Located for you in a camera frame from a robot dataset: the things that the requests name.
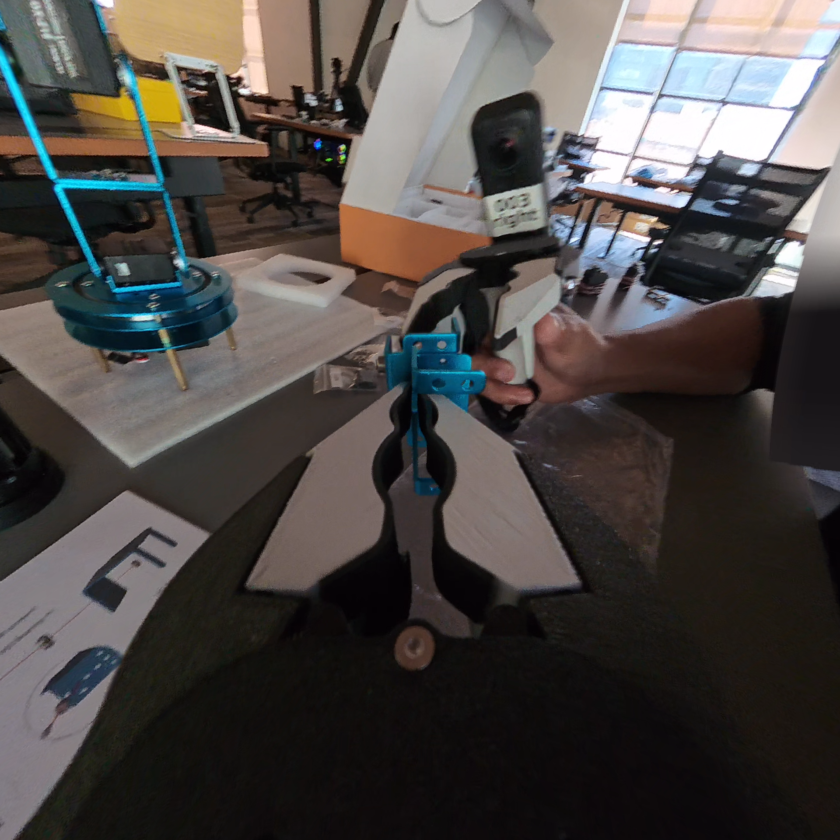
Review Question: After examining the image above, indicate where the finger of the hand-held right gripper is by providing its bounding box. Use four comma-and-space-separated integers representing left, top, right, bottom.
402, 261, 470, 345

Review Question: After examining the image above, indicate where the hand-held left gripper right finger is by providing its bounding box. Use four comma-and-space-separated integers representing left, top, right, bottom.
430, 394, 584, 632

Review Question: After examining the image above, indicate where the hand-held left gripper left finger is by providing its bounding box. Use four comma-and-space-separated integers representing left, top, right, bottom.
244, 386, 411, 634

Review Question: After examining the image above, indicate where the blue metal bracket assembly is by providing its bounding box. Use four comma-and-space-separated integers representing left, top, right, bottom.
384, 333, 488, 497

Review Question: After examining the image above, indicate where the clear plastic bag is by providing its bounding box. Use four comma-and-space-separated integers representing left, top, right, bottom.
512, 394, 677, 565

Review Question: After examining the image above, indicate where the person's right forearm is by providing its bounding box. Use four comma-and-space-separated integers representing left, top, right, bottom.
600, 295, 795, 398

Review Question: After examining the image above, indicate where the person's right hand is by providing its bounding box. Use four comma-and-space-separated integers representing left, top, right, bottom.
470, 307, 610, 408

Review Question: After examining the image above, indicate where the clear bag of black parts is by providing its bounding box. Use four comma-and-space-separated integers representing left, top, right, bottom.
314, 348, 388, 395

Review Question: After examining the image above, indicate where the white orange cardboard box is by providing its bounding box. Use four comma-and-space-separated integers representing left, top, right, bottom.
340, 0, 624, 283

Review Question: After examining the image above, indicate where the white foam block with hole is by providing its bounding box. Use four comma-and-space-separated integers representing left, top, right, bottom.
235, 252, 359, 309

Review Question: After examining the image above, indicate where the white foam sheet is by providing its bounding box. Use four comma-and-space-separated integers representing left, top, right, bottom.
0, 276, 396, 469

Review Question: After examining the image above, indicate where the large window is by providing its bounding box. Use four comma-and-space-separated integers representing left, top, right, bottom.
581, 36, 828, 175

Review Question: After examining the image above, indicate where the black swivel office chair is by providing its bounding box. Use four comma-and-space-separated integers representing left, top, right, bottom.
239, 98, 317, 227

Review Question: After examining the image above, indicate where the black mesh office chair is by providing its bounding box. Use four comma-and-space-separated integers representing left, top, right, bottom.
642, 151, 831, 304

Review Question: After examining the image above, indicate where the white instruction manual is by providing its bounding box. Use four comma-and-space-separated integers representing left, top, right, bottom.
0, 491, 212, 840

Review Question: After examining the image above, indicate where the yellow box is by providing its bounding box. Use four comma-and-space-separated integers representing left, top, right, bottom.
71, 88, 186, 126

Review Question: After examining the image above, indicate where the wooden table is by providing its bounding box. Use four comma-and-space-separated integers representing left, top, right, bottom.
0, 125, 271, 260

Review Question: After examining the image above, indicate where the black printed box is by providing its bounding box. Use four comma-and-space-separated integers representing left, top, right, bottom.
0, 0, 122, 99

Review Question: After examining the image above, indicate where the white metal frame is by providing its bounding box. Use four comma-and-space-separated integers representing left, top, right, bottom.
164, 52, 245, 139

